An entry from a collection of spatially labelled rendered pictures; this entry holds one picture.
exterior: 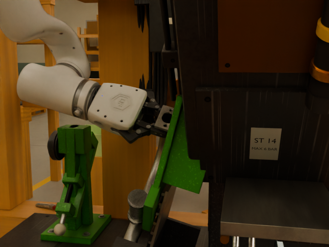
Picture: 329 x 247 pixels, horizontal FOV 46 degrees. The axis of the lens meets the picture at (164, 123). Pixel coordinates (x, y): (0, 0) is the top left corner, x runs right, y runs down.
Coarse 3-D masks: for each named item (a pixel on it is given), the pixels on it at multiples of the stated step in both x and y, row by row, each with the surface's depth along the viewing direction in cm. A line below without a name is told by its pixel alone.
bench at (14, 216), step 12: (24, 204) 124; (0, 216) 115; (12, 216) 115; (24, 216) 115; (156, 216) 115; (168, 216) 115; (180, 216) 115; (192, 216) 115; (204, 216) 115; (0, 228) 106; (12, 228) 106
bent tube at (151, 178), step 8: (160, 112) 78; (168, 112) 79; (160, 120) 77; (168, 120) 81; (160, 128) 77; (160, 144) 84; (160, 152) 85; (152, 168) 86; (152, 176) 85; (128, 232) 77; (136, 232) 77; (136, 240) 76
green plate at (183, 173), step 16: (176, 112) 66; (176, 128) 68; (176, 144) 68; (160, 160) 68; (176, 160) 69; (192, 160) 68; (160, 176) 69; (176, 176) 69; (192, 176) 69; (160, 192) 73
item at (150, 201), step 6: (150, 192) 68; (156, 192) 69; (150, 198) 68; (156, 198) 68; (144, 204) 67; (150, 204) 67; (156, 204) 71; (144, 210) 68; (150, 210) 67; (156, 210) 74; (144, 216) 70; (150, 216) 69; (144, 222) 72; (150, 222) 71; (144, 228) 74; (150, 228) 73
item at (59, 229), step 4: (64, 216) 92; (60, 220) 91; (64, 220) 91; (56, 224) 90; (60, 224) 90; (56, 228) 89; (60, 228) 89; (64, 228) 90; (56, 232) 89; (60, 232) 89; (64, 232) 90
